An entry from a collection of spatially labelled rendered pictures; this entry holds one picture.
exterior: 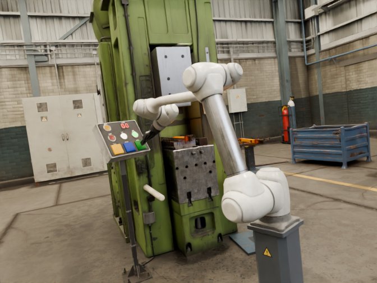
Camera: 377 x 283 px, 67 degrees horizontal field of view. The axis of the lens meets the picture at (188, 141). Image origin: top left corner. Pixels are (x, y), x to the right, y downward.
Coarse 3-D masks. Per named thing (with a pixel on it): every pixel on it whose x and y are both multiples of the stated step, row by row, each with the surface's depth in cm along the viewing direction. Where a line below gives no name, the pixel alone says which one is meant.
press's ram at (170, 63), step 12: (156, 48) 231; (168, 48) 235; (180, 48) 239; (156, 60) 235; (168, 60) 235; (180, 60) 239; (156, 72) 239; (168, 72) 236; (180, 72) 240; (156, 84) 244; (168, 84) 236; (180, 84) 240; (156, 96) 248
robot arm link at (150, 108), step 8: (168, 96) 166; (176, 96) 164; (184, 96) 163; (192, 96) 162; (136, 104) 173; (144, 104) 173; (152, 104) 171; (160, 104) 169; (136, 112) 174; (144, 112) 174; (152, 112) 173
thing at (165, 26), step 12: (144, 0) 241; (156, 0) 245; (168, 0) 250; (180, 0) 254; (156, 12) 246; (168, 12) 249; (180, 12) 254; (156, 24) 246; (168, 24) 249; (180, 24) 254; (156, 36) 245; (168, 36) 249; (180, 36) 254
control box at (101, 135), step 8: (96, 128) 199; (104, 128) 201; (112, 128) 205; (120, 128) 210; (128, 128) 215; (136, 128) 219; (96, 136) 200; (104, 136) 197; (120, 136) 205; (128, 136) 210; (104, 144) 195; (112, 144) 197; (104, 152) 196; (112, 152) 194; (128, 152) 202; (136, 152) 207; (144, 152) 214; (112, 160) 195; (120, 160) 203
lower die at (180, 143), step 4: (168, 140) 264; (172, 140) 254; (176, 140) 245; (180, 140) 241; (184, 140) 243; (164, 144) 262; (172, 144) 242; (176, 144) 240; (180, 144) 241; (184, 144) 243; (188, 144) 244; (192, 144) 246; (176, 148) 240; (180, 148) 241
